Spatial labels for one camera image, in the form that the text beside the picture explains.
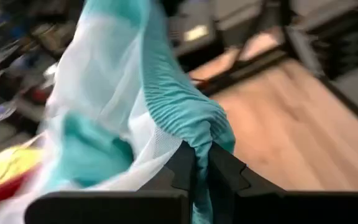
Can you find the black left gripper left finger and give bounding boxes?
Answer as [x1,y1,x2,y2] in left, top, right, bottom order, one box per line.
[24,141,197,224]

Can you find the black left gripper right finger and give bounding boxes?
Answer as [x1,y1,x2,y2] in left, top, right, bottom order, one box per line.
[208,141,358,224]

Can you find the turquoise shorts white mesh lining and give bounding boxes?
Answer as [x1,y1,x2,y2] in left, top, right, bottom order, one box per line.
[0,0,237,224]

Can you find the yellow cloth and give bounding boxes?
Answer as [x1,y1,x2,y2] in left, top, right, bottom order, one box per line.
[0,145,44,191]

